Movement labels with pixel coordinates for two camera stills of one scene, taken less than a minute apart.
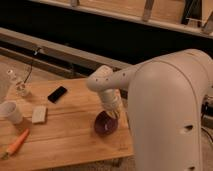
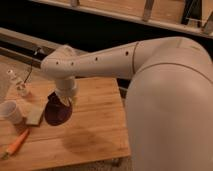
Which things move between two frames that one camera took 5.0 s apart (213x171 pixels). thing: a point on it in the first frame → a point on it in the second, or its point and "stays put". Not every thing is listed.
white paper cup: [10, 109] stays put
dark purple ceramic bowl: [105, 125] → [57, 113]
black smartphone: [57, 94] stays put
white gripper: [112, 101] → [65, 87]
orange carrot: [16, 145] stays put
